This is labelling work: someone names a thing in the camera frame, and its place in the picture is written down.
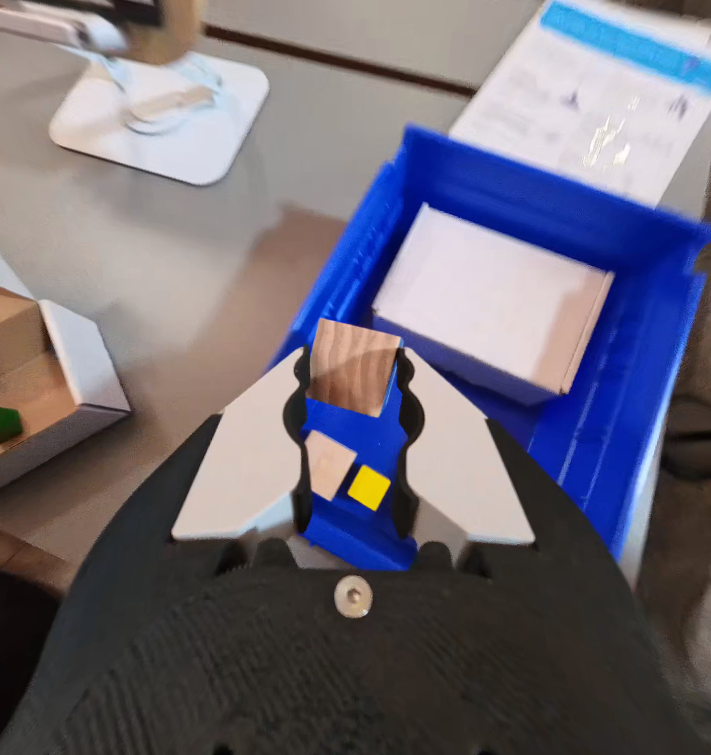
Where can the grey desk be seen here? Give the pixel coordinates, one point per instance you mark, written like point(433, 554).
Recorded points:
point(184, 248)

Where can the natural wooden cube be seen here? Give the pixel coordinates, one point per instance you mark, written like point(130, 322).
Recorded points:
point(330, 466)
point(352, 368)

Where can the person's dark sweater torso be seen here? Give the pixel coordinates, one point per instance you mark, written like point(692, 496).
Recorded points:
point(7, 649)

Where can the blue plastic bin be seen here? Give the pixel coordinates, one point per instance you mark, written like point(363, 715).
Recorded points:
point(627, 383)

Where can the white sheet with blue header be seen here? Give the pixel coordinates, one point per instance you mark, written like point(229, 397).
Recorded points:
point(585, 106)

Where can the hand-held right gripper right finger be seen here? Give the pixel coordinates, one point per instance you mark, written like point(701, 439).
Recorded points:
point(467, 472)

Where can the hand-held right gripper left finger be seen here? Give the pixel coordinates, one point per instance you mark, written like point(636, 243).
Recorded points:
point(237, 472)

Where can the yellow wooden cube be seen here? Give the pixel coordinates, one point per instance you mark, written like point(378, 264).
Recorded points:
point(369, 487)

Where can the white cardboard mailer box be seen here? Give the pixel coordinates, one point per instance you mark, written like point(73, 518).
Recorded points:
point(42, 383)
point(485, 295)

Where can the black round floor base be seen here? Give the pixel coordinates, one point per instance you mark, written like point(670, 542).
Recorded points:
point(700, 439)

